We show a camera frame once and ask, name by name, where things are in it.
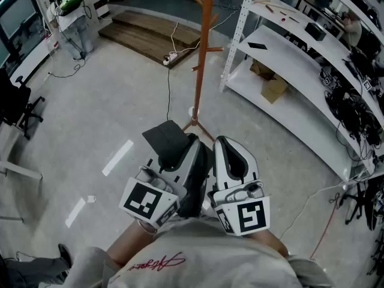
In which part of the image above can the orange floor cable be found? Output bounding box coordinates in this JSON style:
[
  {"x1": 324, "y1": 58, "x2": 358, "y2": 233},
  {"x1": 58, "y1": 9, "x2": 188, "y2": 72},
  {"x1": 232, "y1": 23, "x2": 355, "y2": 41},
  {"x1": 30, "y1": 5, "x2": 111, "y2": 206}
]
[{"x1": 310, "y1": 193, "x2": 342, "y2": 260}]

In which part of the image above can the person's grey trouser leg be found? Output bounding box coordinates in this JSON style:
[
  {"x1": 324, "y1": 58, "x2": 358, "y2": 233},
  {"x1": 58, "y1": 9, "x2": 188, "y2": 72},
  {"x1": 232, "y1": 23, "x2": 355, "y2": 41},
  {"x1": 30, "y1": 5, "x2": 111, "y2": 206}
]
[{"x1": 0, "y1": 255, "x2": 70, "y2": 288}]

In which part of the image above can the dark wooden step platform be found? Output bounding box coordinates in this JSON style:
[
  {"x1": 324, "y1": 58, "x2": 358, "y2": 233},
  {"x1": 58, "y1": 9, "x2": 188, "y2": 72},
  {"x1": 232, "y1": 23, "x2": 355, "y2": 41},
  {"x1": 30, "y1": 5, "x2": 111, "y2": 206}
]
[{"x1": 98, "y1": 10, "x2": 202, "y2": 70}]

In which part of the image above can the person's black shoe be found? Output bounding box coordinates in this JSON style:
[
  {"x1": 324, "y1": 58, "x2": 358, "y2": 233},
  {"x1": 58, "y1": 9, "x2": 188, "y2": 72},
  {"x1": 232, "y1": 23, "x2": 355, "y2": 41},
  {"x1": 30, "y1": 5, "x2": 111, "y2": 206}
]
[{"x1": 57, "y1": 243, "x2": 73, "y2": 269}]

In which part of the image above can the white power cable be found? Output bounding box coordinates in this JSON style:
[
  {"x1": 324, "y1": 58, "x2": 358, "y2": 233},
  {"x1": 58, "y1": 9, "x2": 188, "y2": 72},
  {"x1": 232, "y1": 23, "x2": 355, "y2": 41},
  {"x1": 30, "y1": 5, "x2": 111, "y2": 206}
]
[{"x1": 170, "y1": 9, "x2": 242, "y2": 55}]

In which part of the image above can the white power strip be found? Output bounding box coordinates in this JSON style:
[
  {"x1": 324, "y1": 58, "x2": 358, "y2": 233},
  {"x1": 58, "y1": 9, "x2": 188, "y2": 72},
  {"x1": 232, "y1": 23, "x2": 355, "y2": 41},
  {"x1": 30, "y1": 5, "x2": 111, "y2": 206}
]
[{"x1": 162, "y1": 51, "x2": 179, "y2": 66}]

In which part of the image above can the short white floor tape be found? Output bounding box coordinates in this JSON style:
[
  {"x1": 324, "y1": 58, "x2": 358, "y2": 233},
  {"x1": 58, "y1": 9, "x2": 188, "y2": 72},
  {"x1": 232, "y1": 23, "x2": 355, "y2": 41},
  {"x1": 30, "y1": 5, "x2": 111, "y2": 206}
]
[{"x1": 65, "y1": 197, "x2": 87, "y2": 229}]

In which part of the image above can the long white floor tape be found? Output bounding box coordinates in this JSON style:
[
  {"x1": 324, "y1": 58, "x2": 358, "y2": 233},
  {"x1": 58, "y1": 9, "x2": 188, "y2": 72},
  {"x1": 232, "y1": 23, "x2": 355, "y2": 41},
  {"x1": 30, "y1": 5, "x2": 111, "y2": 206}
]
[{"x1": 101, "y1": 139, "x2": 134, "y2": 177}]

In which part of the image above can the large dark wall screen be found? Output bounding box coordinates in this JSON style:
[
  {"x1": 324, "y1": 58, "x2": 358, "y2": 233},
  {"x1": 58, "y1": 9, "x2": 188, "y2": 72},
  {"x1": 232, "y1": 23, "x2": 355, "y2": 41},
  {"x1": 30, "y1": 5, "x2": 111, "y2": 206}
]
[{"x1": 0, "y1": 0, "x2": 40, "y2": 69}]

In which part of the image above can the looped black floor cable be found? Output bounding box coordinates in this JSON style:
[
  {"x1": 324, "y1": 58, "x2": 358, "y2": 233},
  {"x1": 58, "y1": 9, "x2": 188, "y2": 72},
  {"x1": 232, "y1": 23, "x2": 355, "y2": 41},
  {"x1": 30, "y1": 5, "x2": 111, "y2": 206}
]
[{"x1": 49, "y1": 61, "x2": 82, "y2": 79}]

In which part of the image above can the tangle of black cables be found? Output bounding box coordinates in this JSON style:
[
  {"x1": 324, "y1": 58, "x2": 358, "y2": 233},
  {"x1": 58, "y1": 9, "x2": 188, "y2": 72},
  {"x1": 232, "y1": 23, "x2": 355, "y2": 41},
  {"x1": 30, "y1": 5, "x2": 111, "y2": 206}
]
[{"x1": 324, "y1": 85, "x2": 382, "y2": 147}]

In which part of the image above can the thin black floor cable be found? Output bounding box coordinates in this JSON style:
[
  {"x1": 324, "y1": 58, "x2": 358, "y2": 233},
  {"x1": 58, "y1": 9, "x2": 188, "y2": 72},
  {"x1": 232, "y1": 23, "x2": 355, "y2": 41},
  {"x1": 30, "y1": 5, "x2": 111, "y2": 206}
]
[{"x1": 166, "y1": 67, "x2": 172, "y2": 122}]

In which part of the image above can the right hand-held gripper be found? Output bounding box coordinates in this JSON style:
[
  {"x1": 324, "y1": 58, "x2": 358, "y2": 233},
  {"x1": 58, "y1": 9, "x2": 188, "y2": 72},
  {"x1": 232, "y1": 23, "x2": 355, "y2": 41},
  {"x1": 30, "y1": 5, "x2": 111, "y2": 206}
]
[{"x1": 207, "y1": 135, "x2": 271, "y2": 238}]

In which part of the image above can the spare gripper device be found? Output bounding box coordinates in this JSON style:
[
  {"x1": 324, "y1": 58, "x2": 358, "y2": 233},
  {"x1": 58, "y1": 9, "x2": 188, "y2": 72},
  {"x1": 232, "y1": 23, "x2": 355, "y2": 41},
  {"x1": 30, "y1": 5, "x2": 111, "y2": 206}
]
[
  {"x1": 362, "y1": 76, "x2": 376, "y2": 92},
  {"x1": 319, "y1": 67, "x2": 337, "y2": 90}
]

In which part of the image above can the black felt bag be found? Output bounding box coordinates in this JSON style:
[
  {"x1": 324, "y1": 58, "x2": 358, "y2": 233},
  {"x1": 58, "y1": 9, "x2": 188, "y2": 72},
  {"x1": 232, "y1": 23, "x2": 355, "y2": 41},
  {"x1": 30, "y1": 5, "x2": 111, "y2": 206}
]
[{"x1": 141, "y1": 120, "x2": 215, "y2": 219}]

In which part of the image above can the white metal shelving rack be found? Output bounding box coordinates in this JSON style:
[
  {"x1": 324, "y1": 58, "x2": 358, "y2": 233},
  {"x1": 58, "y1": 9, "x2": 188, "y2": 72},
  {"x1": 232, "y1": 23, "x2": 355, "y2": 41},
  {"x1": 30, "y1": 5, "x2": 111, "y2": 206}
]
[{"x1": 220, "y1": 0, "x2": 384, "y2": 183}]

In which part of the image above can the long white floor cable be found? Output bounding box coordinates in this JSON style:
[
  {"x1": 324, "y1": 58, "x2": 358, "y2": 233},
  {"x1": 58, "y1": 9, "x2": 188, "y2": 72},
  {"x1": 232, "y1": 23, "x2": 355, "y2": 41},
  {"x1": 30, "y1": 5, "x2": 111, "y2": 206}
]
[{"x1": 279, "y1": 181, "x2": 346, "y2": 240}]

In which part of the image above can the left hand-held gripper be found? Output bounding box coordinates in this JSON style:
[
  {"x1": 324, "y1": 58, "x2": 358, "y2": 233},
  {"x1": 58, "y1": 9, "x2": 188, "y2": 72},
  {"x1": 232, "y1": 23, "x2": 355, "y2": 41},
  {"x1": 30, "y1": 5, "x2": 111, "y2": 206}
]
[{"x1": 119, "y1": 134, "x2": 202, "y2": 230}]

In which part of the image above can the small black box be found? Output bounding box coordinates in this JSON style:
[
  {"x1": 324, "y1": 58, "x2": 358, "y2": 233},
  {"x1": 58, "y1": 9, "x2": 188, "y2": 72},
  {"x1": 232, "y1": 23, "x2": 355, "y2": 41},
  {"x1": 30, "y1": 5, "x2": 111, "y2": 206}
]
[{"x1": 305, "y1": 22, "x2": 328, "y2": 41}]

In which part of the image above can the person's grey shirt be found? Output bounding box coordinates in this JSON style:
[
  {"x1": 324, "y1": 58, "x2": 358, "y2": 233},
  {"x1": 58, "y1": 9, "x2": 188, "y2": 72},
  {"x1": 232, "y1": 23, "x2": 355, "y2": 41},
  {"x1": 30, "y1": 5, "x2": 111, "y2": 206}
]
[{"x1": 38, "y1": 216, "x2": 334, "y2": 288}]

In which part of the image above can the person's right forearm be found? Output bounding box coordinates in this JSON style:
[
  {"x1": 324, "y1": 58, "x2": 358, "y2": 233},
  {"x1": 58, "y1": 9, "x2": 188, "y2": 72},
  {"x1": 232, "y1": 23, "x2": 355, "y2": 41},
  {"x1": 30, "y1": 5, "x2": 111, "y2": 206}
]
[{"x1": 254, "y1": 229, "x2": 290, "y2": 259}]

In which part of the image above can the person's left forearm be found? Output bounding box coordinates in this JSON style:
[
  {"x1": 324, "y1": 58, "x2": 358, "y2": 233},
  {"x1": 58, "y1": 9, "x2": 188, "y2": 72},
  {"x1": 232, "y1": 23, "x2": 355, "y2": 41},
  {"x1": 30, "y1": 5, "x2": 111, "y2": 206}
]
[{"x1": 106, "y1": 220, "x2": 157, "y2": 267}]

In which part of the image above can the open cardboard box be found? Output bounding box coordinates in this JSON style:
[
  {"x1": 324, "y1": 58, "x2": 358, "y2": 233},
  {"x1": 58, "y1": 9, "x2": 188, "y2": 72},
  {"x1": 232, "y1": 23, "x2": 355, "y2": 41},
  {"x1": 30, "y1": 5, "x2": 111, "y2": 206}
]
[{"x1": 250, "y1": 59, "x2": 289, "y2": 105}]

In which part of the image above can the black office chair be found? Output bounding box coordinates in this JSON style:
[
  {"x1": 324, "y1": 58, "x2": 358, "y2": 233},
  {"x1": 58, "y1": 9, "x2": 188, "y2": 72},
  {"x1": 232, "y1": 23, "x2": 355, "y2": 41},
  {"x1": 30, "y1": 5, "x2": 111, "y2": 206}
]
[{"x1": 0, "y1": 68, "x2": 46, "y2": 141}]

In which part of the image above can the black swivel chair base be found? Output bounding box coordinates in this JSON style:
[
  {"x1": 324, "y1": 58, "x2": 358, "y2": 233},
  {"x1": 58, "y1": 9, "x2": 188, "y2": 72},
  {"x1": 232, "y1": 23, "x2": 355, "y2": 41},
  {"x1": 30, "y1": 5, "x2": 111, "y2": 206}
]
[{"x1": 341, "y1": 181, "x2": 384, "y2": 231}]

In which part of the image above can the white table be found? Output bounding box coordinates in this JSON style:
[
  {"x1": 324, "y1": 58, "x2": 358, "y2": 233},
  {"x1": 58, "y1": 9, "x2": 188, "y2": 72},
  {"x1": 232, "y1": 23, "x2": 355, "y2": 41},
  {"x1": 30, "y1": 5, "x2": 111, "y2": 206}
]
[{"x1": 0, "y1": 124, "x2": 43, "y2": 224}]

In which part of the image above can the orange wooden coat rack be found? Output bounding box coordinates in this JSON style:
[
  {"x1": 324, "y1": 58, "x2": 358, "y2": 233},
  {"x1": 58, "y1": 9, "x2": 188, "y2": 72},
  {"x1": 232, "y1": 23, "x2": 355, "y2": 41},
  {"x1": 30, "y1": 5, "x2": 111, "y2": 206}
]
[{"x1": 181, "y1": 0, "x2": 224, "y2": 141}]

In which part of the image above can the small white cabinet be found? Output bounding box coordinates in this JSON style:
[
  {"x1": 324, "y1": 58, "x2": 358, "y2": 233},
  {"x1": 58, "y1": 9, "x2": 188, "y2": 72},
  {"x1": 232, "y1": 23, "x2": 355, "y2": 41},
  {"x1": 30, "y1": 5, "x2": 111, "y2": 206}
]
[{"x1": 95, "y1": 0, "x2": 110, "y2": 19}]

